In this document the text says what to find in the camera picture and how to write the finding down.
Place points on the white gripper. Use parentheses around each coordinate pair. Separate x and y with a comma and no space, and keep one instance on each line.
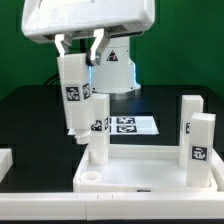
(42,20)

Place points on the white square desk top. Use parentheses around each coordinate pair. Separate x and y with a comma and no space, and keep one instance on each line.
(136,168)

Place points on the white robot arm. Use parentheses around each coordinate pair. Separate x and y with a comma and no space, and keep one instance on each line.
(116,73)

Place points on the white marker sheet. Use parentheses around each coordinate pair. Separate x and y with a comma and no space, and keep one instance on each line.
(126,125)

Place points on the white left fence bar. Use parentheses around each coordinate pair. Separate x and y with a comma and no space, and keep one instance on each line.
(6,161)

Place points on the white fence bar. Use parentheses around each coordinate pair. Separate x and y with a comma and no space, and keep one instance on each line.
(6,161)
(111,206)

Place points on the white front fence bar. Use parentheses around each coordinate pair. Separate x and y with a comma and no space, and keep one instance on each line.
(111,206)

